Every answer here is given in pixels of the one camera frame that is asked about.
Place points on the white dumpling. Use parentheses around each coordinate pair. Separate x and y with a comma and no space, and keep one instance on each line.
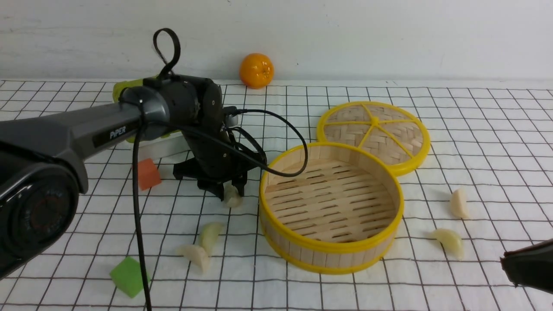
(231,197)
(458,204)
(196,255)

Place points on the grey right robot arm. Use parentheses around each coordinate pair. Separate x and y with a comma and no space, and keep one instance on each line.
(531,266)

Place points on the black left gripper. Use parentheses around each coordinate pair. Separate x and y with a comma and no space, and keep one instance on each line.
(213,163)

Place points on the orange toy fruit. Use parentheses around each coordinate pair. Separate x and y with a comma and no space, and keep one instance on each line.
(256,70)

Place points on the white grid tablecloth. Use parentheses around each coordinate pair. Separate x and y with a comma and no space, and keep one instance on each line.
(493,140)

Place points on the green lidded white box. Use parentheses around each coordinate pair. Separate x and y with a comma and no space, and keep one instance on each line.
(167,145)

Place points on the yellow bamboo steamer lid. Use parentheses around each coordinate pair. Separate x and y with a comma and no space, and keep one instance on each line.
(393,135)

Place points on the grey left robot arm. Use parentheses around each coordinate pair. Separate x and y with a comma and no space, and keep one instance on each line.
(42,158)

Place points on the yellow bamboo steamer tray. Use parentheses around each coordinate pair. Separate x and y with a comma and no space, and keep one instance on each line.
(339,216)

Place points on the orange foam cube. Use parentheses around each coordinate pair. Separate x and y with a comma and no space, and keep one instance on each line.
(148,174)

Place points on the greenish dumpling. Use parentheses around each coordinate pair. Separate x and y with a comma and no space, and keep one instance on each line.
(450,240)
(209,236)

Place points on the green foam cube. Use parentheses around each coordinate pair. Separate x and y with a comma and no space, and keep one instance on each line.
(127,276)

